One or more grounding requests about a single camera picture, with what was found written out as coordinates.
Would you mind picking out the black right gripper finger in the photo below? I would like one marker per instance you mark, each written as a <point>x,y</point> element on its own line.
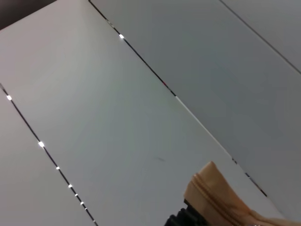
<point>185,217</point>

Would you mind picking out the khaki canvas food bag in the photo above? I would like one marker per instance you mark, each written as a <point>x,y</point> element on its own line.
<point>223,195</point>

